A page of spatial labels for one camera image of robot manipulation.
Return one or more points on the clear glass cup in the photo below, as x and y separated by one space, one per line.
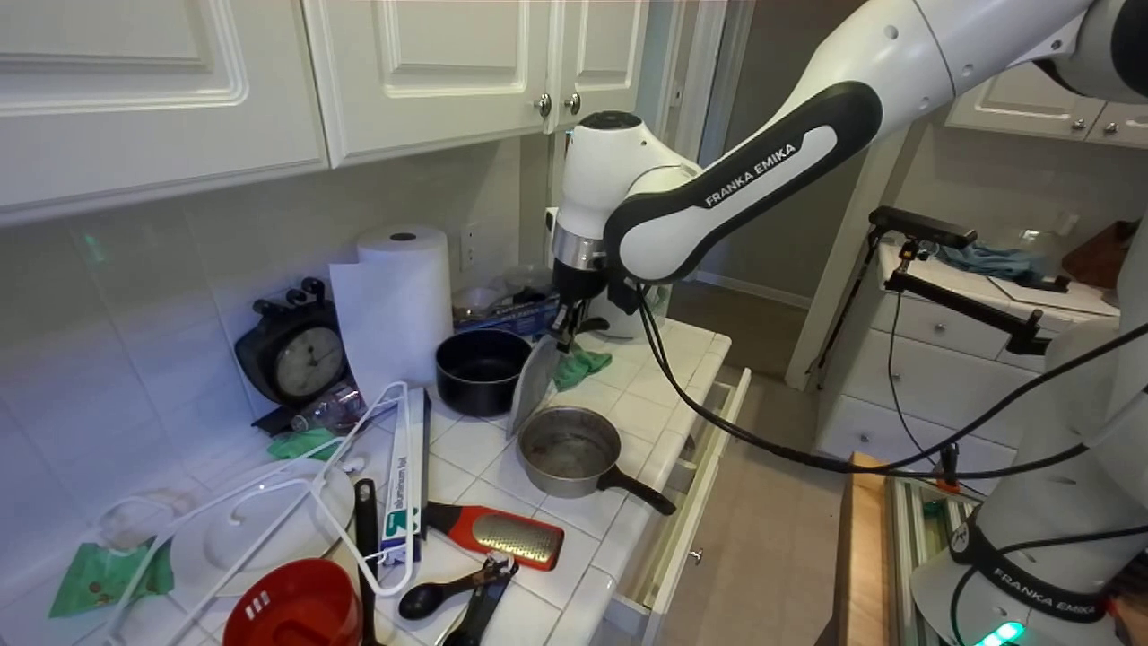
145 521

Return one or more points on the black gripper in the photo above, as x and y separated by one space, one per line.
579 294

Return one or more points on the open white drawer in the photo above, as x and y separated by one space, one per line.
685 516

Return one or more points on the small green packet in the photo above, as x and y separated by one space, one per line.
306 447

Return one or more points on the white wall cabinet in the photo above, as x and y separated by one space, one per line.
1015 108

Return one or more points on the white paper towel roll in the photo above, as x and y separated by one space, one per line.
397 308

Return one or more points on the clear round lid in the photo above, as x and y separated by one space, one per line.
269 526

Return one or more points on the blue plate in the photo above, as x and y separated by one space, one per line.
506 316

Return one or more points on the wooden board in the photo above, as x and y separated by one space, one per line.
867 552

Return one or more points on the teal cloth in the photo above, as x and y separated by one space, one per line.
997 265

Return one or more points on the green cloth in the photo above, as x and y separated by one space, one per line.
587 369

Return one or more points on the white lower cabinet drawers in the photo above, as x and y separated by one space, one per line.
956 381

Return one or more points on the crumpled clear plastic wrap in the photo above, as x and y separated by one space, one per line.
502 294

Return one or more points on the black kitchen scale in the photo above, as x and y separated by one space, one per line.
300 356

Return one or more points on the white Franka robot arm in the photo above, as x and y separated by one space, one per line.
741 180

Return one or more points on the brown wooden object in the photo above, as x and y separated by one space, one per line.
1098 255

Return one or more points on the silver cabinet knob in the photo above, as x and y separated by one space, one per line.
543 105
570 103

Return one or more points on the black red plug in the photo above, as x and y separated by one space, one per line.
947 466

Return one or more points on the black camera on mount arm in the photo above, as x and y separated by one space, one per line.
921 224

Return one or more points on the white upper cabinet door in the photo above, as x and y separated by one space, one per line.
433 65
145 85
605 57

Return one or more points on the grey quilted towel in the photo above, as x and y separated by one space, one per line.
537 381

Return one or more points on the red bowl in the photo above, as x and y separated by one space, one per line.
293 606

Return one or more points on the white and blue wrap box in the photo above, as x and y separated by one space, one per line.
403 478

